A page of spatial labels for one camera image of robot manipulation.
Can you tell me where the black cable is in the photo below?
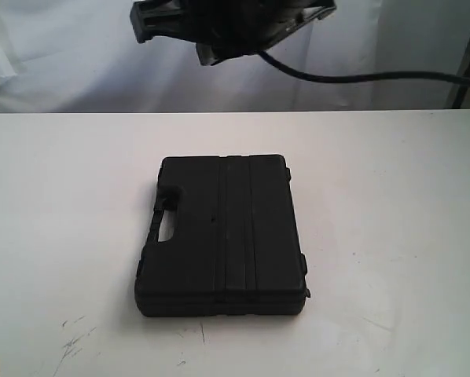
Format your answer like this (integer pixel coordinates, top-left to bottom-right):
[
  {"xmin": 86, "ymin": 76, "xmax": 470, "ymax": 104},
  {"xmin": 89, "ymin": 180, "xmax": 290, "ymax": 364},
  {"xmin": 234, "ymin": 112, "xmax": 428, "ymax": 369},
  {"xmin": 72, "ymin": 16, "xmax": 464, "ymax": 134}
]
[{"xmin": 258, "ymin": 49, "xmax": 470, "ymax": 88}]

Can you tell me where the black plastic tool case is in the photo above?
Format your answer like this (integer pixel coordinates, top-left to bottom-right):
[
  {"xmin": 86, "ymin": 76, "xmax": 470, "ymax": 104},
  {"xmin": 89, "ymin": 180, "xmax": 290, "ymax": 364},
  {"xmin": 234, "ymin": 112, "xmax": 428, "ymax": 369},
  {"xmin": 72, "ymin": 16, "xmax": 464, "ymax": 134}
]
[{"xmin": 134, "ymin": 154, "xmax": 310, "ymax": 317}]

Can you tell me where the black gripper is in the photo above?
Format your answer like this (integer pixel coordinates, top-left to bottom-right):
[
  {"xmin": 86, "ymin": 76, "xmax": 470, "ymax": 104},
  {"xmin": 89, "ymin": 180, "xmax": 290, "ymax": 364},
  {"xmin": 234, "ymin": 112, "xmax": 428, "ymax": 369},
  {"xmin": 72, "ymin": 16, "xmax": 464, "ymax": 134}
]
[{"xmin": 130, "ymin": 0, "xmax": 336, "ymax": 66}]

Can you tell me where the white fabric backdrop curtain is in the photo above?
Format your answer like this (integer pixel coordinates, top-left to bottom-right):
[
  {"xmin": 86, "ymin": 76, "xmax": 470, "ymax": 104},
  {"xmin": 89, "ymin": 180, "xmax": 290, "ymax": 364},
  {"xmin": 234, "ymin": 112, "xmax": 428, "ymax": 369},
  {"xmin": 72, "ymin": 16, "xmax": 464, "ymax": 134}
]
[{"xmin": 0, "ymin": 1, "xmax": 470, "ymax": 113}]

